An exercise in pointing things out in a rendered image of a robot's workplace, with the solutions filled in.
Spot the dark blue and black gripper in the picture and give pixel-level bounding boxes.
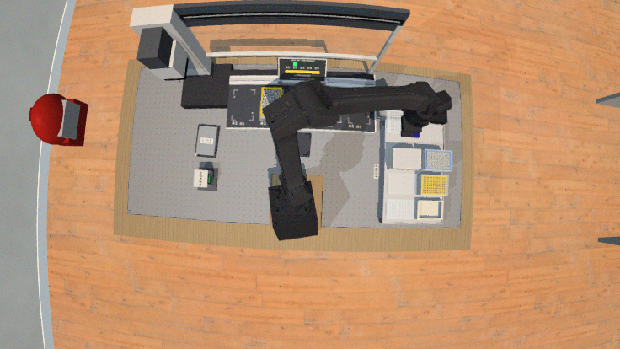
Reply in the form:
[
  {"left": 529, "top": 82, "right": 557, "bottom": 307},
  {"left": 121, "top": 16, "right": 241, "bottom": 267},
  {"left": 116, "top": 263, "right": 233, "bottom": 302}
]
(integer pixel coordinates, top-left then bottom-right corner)
[{"left": 401, "top": 110, "right": 422, "bottom": 138}]

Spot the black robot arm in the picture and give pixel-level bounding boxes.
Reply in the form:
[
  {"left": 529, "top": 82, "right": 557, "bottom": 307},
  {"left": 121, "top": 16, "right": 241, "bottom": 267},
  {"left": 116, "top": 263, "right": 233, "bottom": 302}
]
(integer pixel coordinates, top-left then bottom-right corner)
[{"left": 262, "top": 80, "right": 452, "bottom": 216}]

